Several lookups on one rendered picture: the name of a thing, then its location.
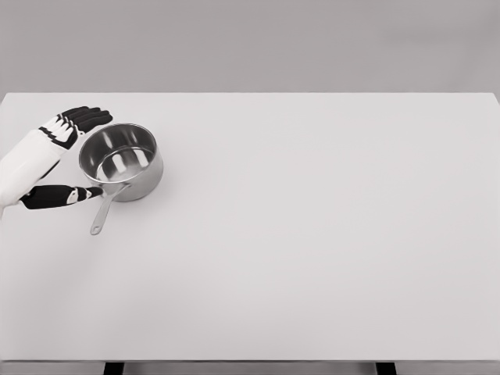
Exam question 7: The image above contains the stainless steel saucepan with handle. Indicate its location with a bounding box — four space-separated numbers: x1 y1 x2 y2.
78 123 164 236

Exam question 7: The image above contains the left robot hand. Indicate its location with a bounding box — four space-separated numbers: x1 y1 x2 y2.
0 105 113 220

